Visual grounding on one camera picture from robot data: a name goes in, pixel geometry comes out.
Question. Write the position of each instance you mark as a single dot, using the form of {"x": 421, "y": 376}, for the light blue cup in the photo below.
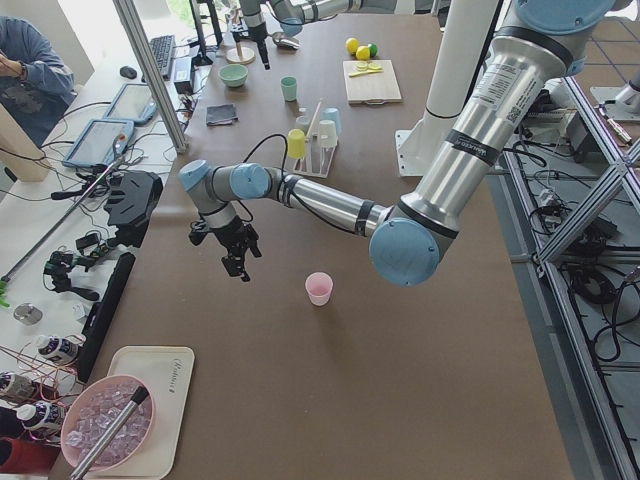
{"x": 333, "y": 114}

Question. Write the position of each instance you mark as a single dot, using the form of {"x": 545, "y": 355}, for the green bowl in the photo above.
{"x": 233, "y": 75}

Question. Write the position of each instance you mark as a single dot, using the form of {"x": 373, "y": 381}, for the black keyboard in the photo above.
{"x": 162, "y": 48}

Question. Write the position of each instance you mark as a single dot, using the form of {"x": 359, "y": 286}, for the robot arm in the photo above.
{"x": 494, "y": 59}
{"x": 303, "y": 12}

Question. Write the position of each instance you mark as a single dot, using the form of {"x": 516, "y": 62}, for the yellow plastic knife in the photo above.
{"x": 355, "y": 74}

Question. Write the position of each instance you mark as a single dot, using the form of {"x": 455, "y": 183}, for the green cup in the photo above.
{"x": 289, "y": 88}

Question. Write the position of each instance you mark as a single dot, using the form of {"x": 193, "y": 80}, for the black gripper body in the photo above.
{"x": 259, "y": 35}
{"x": 231, "y": 235}

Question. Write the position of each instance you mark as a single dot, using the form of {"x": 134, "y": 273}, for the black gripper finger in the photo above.
{"x": 231, "y": 265}
{"x": 239, "y": 268}

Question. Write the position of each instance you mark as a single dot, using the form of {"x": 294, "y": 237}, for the white cup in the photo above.
{"x": 327, "y": 134}

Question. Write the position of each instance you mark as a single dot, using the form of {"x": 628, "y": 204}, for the white wire cup holder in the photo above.
{"x": 317, "y": 161}

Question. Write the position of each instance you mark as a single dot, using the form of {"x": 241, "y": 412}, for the grey folded cloth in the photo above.
{"x": 224, "y": 114}

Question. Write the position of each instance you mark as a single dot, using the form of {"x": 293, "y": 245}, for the yellow cup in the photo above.
{"x": 296, "y": 143}

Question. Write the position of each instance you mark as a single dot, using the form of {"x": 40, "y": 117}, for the bamboo cutting board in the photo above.
{"x": 372, "y": 89}

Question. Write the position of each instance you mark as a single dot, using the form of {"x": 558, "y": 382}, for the whole yellow lemon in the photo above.
{"x": 363, "y": 53}

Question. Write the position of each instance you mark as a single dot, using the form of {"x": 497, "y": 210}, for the grey cup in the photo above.
{"x": 303, "y": 123}

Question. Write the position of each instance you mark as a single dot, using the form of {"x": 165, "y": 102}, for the beige tray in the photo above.
{"x": 166, "y": 372}

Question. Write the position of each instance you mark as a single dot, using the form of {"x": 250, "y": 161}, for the pink cup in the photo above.
{"x": 319, "y": 286}

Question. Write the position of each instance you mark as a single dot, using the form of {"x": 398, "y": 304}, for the blue teach pendant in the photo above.
{"x": 134, "y": 102}
{"x": 101, "y": 141}

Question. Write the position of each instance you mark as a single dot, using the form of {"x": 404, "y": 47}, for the pink bowl with ice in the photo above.
{"x": 89, "y": 416}

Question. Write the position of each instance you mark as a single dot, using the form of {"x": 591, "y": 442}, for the metal scoop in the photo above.
{"x": 283, "y": 41}

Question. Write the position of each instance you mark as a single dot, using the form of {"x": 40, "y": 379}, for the wooden mug tree stand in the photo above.
{"x": 239, "y": 54}

